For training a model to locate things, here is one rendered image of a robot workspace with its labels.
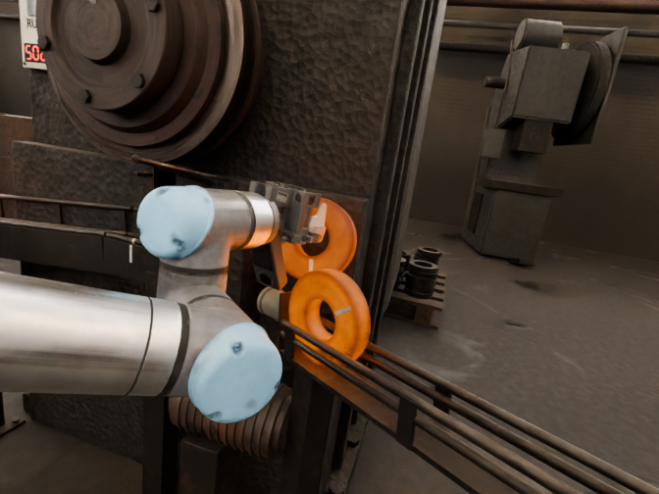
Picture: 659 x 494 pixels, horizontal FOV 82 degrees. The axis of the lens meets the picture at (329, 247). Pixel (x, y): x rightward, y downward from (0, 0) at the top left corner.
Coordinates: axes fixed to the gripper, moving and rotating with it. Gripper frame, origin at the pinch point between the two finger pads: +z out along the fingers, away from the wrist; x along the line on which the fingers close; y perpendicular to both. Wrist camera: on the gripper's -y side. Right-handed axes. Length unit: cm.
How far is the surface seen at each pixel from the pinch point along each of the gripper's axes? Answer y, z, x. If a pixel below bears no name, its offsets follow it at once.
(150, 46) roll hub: 23.6, -15.5, 30.7
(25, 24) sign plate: 28, -6, 91
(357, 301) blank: -6.2, -11.3, -14.6
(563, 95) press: 143, 415, -37
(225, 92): 20.1, -5.0, 22.8
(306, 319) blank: -12.9, -9.1, -6.3
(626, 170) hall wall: 115, 646, -153
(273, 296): -13.6, -4.6, 3.4
